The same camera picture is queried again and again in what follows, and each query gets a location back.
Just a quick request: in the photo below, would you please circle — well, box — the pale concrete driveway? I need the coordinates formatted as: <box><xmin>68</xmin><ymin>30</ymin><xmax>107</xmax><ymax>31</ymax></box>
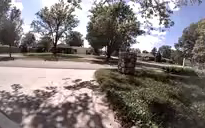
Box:
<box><xmin>0</xmin><ymin>65</ymin><xmax>125</xmax><ymax>128</ymax></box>

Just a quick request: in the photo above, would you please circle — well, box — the grass patch with ground cover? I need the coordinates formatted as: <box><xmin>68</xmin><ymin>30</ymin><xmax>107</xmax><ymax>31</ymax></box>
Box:
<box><xmin>93</xmin><ymin>65</ymin><xmax>205</xmax><ymax>128</ymax></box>

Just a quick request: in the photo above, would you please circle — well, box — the grass lawn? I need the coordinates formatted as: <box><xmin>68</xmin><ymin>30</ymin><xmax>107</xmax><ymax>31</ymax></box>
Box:
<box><xmin>0</xmin><ymin>51</ymin><xmax>119</xmax><ymax>63</ymax></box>

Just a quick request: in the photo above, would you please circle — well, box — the small dark tree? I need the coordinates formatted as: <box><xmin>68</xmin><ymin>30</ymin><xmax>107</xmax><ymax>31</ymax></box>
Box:
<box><xmin>65</xmin><ymin>30</ymin><xmax>85</xmax><ymax>48</ymax></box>
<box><xmin>20</xmin><ymin>32</ymin><xmax>38</xmax><ymax>53</ymax></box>

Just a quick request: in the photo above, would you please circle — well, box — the group of trees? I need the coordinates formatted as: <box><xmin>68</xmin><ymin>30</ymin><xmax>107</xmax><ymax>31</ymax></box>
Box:
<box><xmin>173</xmin><ymin>13</ymin><xmax>205</xmax><ymax>68</ymax></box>

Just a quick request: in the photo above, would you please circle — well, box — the tall spreading tree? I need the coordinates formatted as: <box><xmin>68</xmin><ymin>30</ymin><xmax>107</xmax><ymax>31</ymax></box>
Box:
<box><xmin>30</xmin><ymin>0</ymin><xmax>82</xmax><ymax>56</ymax></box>

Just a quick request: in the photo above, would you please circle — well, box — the stone pillar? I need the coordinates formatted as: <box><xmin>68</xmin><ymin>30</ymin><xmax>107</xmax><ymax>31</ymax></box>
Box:
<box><xmin>117</xmin><ymin>50</ymin><xmax>138</xmax><ymax>76</ymax></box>

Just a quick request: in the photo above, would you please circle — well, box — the low house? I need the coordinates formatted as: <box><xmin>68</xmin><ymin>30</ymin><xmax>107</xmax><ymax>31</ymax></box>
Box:
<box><xmin>53</xmin><ymin>43</ymin><xmax>95</xmax><ymax>56</ymax></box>

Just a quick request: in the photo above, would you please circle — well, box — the white post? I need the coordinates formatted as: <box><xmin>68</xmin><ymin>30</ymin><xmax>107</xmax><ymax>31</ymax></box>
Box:
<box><xmin>181</xmin><ymin>57</ymin><xmax>186</xmax><ymax>69</ymax></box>

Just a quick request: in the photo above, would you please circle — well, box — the large dense green tree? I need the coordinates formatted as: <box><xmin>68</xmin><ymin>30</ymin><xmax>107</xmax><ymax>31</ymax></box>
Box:
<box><xmin>85</xmin><ymin>0</ymin><xmax>146</xmax><ymax>60</ymax></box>

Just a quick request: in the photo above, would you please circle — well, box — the dark leafy tree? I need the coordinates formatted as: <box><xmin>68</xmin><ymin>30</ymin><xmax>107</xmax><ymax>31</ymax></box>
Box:
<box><xmin>0</xmin><ymin>0</ymin><xmax>25</xmax><ymax>58</ymax></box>

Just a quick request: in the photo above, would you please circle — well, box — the grey asphalt road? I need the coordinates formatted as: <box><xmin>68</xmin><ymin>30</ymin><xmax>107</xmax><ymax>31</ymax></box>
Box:
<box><xmin>0</xmin><ymin>56</ymin><xmax>205</xmax><ymax>76</ymax></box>

